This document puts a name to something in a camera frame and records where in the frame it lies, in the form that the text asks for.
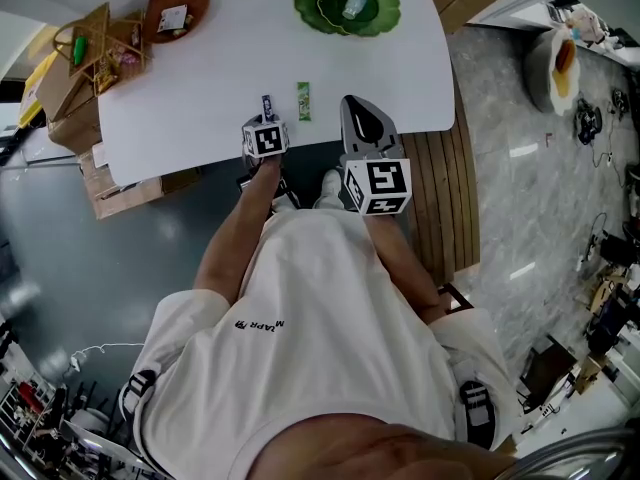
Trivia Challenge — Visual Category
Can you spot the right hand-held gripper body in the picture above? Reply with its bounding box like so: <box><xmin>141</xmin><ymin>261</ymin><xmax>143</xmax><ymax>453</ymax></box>
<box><xmin>338</xmin><ymin>142</ymin><xmax>413</xmax><ymax>217</ymax></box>

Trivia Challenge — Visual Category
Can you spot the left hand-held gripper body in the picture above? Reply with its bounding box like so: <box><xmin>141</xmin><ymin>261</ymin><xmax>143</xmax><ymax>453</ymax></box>
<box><xmin>241</xmin><ymin>112</ymin><xmax>291</xmax><ymax>160</ymax></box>

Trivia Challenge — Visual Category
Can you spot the green snack packet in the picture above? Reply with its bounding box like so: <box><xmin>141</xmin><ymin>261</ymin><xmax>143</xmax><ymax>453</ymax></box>
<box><xmin>296</xmin><ymin>81</ymin><xmax>314</xmax><ymax>122</ymax></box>

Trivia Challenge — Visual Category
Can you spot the green tiered glass plate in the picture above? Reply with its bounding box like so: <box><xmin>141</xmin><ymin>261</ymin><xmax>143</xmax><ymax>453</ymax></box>
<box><xmin>292</xmin><ymin>0</ymin><xmax>403</xmax><ymax>38</ymax></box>

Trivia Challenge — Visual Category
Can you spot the person's right forearm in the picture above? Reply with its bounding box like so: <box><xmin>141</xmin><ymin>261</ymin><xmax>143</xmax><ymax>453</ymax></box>
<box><xmin>362</xmin><ymin>212</ymin><xmax>449</xmax><ymax>322</ymax></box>

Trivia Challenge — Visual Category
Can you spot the person's left forearm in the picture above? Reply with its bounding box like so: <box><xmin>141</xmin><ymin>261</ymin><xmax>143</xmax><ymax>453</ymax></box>
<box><xmin>192</xmin><ymin>156</ymin><xmax>284</xmax><ymax>309</ymax></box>

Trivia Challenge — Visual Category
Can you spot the white shoe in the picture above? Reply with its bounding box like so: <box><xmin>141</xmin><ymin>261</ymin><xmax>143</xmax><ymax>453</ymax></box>
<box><xmin>313</xmin><ymin>168</ymin><xmax>346</xmax><ymax>210</ymax></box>
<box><xmin>272</xmin><ymin>187</ymin><xmax>301</xmax><ymax>214</ymax></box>

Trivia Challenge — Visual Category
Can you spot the wooden slatted platform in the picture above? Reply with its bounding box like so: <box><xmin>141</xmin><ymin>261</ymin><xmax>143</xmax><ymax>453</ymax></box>
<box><xmin>399</xmin><ymin>92</ymin><xmax>482</xmax><ymax>287</ymax></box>

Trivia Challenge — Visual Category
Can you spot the white cabinet brown top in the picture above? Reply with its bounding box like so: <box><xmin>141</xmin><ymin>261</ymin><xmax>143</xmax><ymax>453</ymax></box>
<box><xmin>437</xmin><ymin>282</ymin><xmax>476</xmax><ymax>314</ymax></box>

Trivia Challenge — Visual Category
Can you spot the large cardboard box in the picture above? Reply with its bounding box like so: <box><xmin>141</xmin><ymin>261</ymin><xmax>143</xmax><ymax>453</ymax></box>
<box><xmin>79</xmin><ymin>142</ymin><xmax>204</xmax><ymax>221</ymax></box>

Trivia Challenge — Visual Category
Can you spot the brown leaf-shaped bowl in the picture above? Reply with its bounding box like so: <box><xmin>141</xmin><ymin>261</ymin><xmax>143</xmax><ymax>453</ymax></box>
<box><xmin>143</xmin><ymin>0</ymin><xmax>211</xmax><ymax>45</ymax></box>

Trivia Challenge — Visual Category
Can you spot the person's white t-shirt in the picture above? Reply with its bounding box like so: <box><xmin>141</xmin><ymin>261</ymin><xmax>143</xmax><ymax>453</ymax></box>
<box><xmin>119</xmin><ymin>207</ymin><xmax>521</xmax><ymax>480</ymax></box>

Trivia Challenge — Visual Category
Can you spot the black floor robot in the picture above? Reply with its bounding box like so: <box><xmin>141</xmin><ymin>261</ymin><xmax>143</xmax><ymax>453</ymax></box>
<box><xmin>574</xmin><ymin>97</ymin><xmax>604</xmax><ymax>145</ymax></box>
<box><xmin>612</xmin><ymin>87</ymin><xmax>632</xmax><ymax>119</ymax></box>

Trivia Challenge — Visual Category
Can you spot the yellow bin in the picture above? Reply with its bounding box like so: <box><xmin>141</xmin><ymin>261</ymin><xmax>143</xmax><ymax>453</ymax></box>
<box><xmin>18</xmin><ymin>50</ymin><xmax>59</xmax><ymax>129</ymax></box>

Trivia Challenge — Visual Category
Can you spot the dark chair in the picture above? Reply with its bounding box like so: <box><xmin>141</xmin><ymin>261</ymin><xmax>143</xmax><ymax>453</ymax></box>
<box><xmin>519</xmin><ymin>335</ymin><xmax>579</xmax><ymax>414</ymax></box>

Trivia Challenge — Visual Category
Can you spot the person's face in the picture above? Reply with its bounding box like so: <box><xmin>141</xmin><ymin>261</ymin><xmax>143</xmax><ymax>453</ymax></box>
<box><xmin>262</xmin><ymin>415</ymin><xmax>516</xmax><ymax>480</ymax></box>

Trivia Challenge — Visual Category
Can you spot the silver headset rim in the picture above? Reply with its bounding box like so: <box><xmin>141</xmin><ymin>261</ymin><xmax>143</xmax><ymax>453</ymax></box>
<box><xmin>509</xmin><ymin>427</ymin><xmax>640</xmax><ymax>480</ymax></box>

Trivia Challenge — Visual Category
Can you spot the black white shoulder strap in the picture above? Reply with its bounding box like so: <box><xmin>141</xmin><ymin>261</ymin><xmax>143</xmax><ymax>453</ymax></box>
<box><xmin>119</xmin><ymin>367</ymin><xmax>157</xmax><ymax>414</ymax></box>
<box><xmin>452</xmin><ymin>357</ymin><xmax>497</xmax><ymax>450</ymax></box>

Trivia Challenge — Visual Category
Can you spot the white cable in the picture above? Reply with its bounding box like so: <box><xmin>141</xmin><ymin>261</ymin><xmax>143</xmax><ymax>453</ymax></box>
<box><xmin>69</xmin><ymin>342</ymin><xmax>146</xmax><ymax>372</ymax></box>

